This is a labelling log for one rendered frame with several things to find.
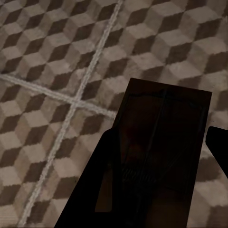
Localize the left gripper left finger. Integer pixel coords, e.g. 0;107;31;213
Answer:
54;126;126;228

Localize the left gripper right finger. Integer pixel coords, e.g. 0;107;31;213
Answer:
206;126;228;178

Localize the mousetrap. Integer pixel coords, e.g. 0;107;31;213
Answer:
95;77;212;228

